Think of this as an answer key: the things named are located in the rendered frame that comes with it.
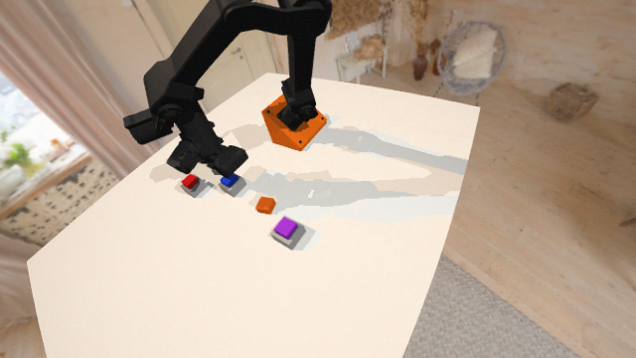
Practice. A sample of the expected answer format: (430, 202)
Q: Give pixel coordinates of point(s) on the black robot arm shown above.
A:
(170, 84)

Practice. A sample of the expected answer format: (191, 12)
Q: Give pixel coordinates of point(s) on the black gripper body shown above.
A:
(227, 160)

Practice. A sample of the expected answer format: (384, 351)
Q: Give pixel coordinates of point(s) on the purple button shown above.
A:
(288, 232)

